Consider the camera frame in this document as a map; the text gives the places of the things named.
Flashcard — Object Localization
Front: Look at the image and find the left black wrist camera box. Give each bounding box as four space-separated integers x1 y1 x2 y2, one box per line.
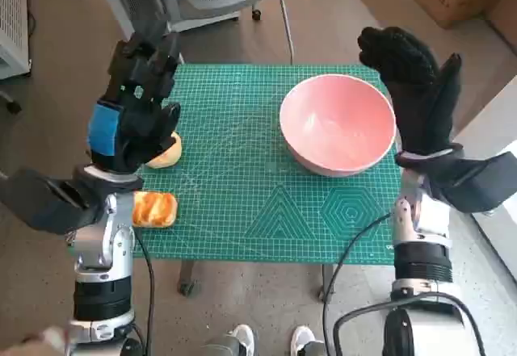
0 168 106 236

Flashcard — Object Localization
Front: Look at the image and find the green cutting mat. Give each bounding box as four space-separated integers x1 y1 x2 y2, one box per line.
131 63 399 264

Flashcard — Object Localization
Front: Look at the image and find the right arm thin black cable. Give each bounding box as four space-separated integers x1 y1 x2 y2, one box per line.
321 212 395 333

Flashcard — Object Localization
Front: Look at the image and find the white perforated appliance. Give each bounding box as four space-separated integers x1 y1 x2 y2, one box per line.
0 0 32 81

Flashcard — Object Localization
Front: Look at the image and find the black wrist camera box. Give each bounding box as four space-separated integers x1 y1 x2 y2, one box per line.
423 149 517 214
0 168 106 236

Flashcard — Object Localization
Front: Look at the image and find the black office chair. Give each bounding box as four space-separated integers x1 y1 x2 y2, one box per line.
0 89 23 114

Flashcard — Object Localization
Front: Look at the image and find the left bare black robot hand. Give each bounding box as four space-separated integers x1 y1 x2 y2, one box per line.
86 31 183 175

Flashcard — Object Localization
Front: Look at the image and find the long striped toy bread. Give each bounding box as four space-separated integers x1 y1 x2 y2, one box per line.
132 190 179 228

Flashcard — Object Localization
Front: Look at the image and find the grey table leg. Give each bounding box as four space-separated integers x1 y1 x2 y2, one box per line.
179 261 195 295
318 264 336 301

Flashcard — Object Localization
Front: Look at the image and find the right arm looped black cable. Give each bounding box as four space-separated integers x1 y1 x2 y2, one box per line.
331 291 488 356

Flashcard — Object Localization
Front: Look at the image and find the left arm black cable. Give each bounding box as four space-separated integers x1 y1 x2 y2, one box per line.
128 230 158 356

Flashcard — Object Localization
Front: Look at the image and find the white desk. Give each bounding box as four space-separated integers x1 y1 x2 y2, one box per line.
451 73 517 287

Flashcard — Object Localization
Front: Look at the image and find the round toy bread bun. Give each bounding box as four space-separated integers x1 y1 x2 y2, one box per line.
145 131 183 170

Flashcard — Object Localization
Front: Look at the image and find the plain cardboard box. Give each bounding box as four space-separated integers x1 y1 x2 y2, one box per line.
484 0 517 57

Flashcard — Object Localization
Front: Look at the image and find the right black gloved robot hand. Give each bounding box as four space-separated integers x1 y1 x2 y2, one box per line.
357 26 464 159

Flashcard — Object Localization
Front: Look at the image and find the pink bowl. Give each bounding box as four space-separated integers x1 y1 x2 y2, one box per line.
279 73 397 178

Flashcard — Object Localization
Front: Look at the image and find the right black wrist camera box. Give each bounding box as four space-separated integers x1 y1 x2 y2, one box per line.
423 149 517 214

